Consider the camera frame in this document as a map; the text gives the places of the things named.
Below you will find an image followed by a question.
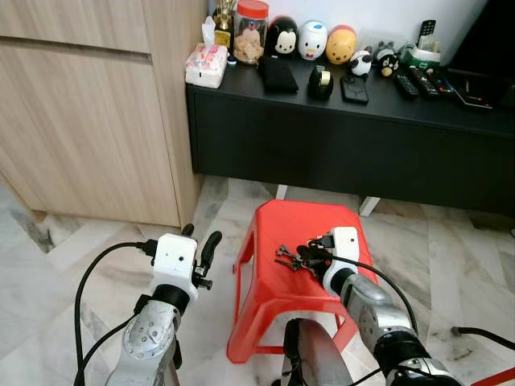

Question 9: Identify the silver right robot leg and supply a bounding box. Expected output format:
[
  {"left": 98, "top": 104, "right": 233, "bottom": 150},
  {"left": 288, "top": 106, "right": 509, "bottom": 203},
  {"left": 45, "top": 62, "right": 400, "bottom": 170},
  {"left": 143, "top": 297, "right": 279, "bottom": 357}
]
[{"left": 281, "top": 318, "right": 356, "bottom": 386}]

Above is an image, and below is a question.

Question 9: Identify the light wooden cabinet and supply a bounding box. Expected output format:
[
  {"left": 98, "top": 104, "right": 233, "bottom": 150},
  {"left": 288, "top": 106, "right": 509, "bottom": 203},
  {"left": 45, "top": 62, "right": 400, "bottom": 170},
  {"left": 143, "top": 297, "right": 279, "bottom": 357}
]
[{"left": 0, "top": 0, "right": 208, "bottom": 228}]

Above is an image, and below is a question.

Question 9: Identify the black television console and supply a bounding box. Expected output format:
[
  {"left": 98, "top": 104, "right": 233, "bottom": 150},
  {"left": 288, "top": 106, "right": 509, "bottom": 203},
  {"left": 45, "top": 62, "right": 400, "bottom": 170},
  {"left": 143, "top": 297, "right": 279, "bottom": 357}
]
[{"left": 186, "top": 58, "right": 515, "bottom": 216}]

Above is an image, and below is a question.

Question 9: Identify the white round character toy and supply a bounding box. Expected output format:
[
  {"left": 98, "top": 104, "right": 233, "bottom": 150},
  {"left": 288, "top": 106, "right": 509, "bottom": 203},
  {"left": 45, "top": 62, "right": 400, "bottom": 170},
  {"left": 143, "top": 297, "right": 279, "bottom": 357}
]
[{"left": 298, "top": 20, "right": 329, "bottom": 62}]

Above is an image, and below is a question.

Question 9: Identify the small black character figurine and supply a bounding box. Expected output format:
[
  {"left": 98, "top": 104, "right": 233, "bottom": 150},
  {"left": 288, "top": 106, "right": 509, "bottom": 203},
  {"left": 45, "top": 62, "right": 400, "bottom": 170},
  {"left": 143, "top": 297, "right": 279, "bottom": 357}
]
[{"left": 373, "top": 42, "right": 402, "bottom": 78}]

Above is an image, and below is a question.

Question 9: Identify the gold trophy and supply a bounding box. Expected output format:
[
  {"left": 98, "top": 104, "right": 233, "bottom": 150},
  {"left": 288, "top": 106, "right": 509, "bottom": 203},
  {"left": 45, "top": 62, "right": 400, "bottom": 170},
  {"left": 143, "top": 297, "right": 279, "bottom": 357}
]
[{"left": 212, "top": 0, "right": 237, "bottom": 51}]

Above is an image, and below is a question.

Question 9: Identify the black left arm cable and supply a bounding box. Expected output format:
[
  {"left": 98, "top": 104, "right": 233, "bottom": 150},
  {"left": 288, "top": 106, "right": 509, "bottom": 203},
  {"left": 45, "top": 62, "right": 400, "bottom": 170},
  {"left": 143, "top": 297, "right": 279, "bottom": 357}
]
[{"left": 72, "top": 240, "right": 159, "bottom": 386}]

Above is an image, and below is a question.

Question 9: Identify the small black phone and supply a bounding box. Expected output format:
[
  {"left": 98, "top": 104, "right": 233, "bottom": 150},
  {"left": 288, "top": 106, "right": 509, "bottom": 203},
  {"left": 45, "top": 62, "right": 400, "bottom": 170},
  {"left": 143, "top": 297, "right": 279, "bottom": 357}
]
[{"left": 340, "top": 74, "right": 370, "bottom": 105}]

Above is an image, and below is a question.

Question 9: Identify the small panda figurine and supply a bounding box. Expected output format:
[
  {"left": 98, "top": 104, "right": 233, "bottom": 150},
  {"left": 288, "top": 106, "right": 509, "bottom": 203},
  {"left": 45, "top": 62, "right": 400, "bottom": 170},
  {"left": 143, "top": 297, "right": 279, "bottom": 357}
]
[{"left": 349, "top": 48, "right": 374, "bottom": 78}]

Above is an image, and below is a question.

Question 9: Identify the black television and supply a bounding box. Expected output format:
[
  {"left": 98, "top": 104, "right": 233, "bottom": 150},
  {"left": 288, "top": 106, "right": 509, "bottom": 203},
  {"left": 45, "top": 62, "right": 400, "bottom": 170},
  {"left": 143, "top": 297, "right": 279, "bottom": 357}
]
[{"left": 445, "top": 0, "right": 515, "bottom": 81}]

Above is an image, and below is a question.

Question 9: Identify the upright black remote control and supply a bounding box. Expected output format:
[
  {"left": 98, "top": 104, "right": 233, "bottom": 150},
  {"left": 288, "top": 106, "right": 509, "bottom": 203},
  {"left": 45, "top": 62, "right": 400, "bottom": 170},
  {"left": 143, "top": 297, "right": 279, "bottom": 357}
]
[{"left": 418, "top": 19, "right": 438, "bottom": 51}]

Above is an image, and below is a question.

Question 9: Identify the red-lidded snack jar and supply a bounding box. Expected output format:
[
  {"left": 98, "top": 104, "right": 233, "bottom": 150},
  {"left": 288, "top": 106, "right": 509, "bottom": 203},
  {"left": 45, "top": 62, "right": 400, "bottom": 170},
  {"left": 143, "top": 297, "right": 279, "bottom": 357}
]
[{"left": 233, "top": 0, "right": 270, "bottom": 66}]

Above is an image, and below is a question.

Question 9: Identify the black television stand foot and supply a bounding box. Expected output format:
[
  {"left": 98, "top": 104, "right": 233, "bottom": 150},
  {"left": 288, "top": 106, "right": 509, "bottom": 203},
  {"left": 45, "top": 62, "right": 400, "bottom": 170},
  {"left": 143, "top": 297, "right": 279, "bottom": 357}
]
[{"left": 447, "top": 68, "right": 496, "bottom": 110}]

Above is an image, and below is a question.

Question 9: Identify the flat black remote control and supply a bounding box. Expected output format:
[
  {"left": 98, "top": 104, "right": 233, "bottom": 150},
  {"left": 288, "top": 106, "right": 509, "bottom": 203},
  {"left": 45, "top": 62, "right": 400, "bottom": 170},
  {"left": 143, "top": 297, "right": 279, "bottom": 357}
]
[
  {"left": 392, "top": 71, "right": 421, "bottom": 100},
  {"left": 430, "top": 71, "right": 456, "bottom": 96},
  {"left": 409, "top": 66, "right": 440, "bottom": 98}
]

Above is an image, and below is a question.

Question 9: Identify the bunch of metal keys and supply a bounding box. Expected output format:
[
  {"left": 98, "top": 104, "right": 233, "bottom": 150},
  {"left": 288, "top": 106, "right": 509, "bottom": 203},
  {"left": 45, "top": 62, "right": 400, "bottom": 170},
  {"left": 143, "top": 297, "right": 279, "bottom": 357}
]
[{"left": 274, "top": 244, "right": 313, "bottom": 272}]

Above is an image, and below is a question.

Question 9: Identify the pink tissue pack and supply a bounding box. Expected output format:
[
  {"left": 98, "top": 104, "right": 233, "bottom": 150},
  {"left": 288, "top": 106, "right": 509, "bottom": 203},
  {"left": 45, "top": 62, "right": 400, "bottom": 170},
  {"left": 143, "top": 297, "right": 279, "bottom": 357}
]
[{"left": 184, "top": 18, "right": 229, "bottom": 88}]

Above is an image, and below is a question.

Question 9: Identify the black tape dispenser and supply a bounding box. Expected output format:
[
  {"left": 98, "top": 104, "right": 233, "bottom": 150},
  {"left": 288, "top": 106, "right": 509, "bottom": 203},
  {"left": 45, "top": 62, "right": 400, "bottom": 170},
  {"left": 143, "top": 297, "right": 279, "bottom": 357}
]
[{"left": 307, "top": 65, "right": 336, "bottom": 101}]

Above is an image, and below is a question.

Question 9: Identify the black wallet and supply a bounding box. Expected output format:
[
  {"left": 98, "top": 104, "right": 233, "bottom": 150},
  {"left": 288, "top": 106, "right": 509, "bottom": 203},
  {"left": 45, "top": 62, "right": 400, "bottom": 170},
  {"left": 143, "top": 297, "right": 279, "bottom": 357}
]
[{"left": 257, "top": 55, "right": 299, "bottom": 94}]

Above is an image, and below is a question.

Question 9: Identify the black mouse character toy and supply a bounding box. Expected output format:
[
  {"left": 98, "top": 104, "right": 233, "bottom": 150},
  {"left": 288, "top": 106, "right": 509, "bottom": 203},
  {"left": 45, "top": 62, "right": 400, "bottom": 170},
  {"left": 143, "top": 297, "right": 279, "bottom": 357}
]
[{"left": 265, "top": 15, "right": 301, "bottom": 59}]

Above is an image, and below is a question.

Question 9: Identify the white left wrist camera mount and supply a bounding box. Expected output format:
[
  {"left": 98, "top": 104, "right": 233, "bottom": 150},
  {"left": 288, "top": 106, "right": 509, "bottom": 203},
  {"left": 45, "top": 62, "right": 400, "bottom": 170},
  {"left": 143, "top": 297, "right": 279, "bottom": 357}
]
[{"left": 150, "top": 233, "right": 200, "bottom": 301}]

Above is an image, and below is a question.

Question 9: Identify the red plastic stool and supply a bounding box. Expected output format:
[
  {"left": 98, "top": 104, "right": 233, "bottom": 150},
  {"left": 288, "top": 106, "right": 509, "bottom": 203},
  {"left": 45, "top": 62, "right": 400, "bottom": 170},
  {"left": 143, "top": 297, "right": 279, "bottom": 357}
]
[{"left": 226, "top": 199, "right": 380, "bottom": 364}]

